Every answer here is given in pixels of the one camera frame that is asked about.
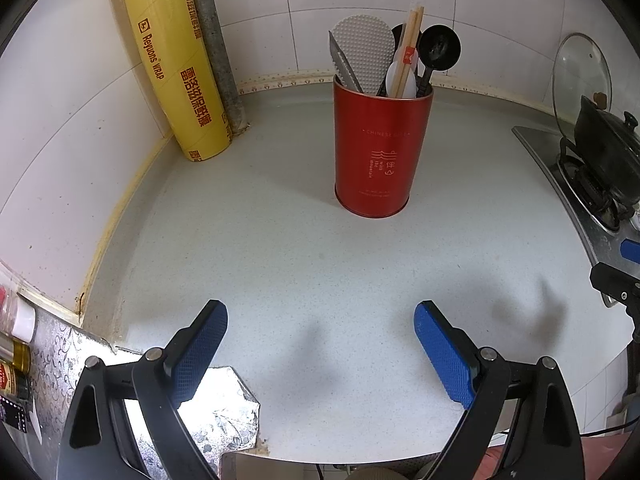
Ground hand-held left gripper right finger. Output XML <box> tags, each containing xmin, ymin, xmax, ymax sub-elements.
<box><xmin>413</xmin><ymin>300</ymin><xmax>586</xmax><ymax>480</ymax></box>

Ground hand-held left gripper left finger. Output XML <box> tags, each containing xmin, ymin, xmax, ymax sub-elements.
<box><xmin>57</xmin><ymin>300</ymin><xmax>229</xmax><ymax>480</ymax></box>

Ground red utensil canister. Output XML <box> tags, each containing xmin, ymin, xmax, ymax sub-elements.
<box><xmin>333</xmin><ymin>74</ymin><xmax>434</xmax><ymax>218</ymax></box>

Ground white printed plastic spoon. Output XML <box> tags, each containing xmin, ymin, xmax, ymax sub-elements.
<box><xmin>386</xmin><ymin>50</ymin><xmax>420</xmax><ymax>99</ymax></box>

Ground orange handled serrated knife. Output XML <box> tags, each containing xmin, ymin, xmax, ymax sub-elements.
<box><xmin>328</xmin><ymin>30</ymin><xmax>365</xmax><ymax>95</ymax></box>

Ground wooden chopstick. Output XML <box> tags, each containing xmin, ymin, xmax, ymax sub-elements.
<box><xmin>395</xmin><ymin>6</ymin><xmax>426</xmax><ymax>98</ymax></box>
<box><xmin>389</xmin><ymin>7</ymin><xmax>421</xmax><ymax>97</ymax></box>

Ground white rice paddle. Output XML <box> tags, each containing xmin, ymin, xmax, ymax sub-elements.
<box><xmin>332</xmin><ymin>15</ymin><xmax>397</xmax><ymax>96</ymax></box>

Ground wooden chopsticks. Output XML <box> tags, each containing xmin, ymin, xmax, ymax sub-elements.
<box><xmin>389</xmin><ymin>0</ymin><xmax>427</xmax><ymax>98</ymax></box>

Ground stainless steel gas stove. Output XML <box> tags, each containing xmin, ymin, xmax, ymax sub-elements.
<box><xmin>512</xmin><ymin>126</ymin><xmax>640</xmax><ymax>308</ymax></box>

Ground black stove grate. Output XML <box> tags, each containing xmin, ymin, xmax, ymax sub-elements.
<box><xmin>556</xmin><ymin>137</ymin><xmax>640</xmax><ymax>233</ymax></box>

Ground black pot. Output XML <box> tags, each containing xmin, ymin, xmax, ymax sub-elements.
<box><xmin>573</xmin><ymin>94</ymin><xmax>640</xmax><ymax>206</ymax></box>

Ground white capped bottle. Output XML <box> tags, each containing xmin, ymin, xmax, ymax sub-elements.
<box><xmin>11</xmin><ymin>305</ymin><xmax>39</xmax><ymax>343</ymax></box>

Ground glass pot lid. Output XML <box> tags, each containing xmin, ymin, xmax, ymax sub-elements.
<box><xmin>551</xmin><ymin>33</ymin><xmax>613</xmax><ymax>143</ymax></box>

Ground yellow capped sauce bottle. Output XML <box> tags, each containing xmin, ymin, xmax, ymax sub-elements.
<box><xmin>0</xmin><ymin>335</ymin><xmax>32</xmax><ymax>396</ymax></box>

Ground yellow cling wrap roll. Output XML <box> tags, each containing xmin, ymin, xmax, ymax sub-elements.
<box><xmin>116</xmin><ymin>0</ymin><xmax>232</xmax><ymax>163</ymax></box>

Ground grey pipe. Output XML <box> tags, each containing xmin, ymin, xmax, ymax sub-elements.
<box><xmin>186</xmin><ymin>0</ymin><xmax>249</xmax><ymax>136</ymax></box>

